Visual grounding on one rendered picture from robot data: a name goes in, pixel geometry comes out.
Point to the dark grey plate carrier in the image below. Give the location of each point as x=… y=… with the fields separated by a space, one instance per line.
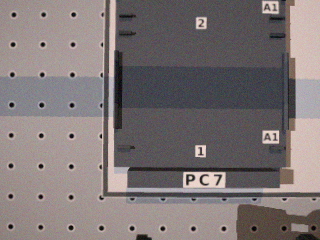
x=201 y=93

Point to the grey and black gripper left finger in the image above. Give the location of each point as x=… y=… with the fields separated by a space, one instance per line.
x=143 y=237

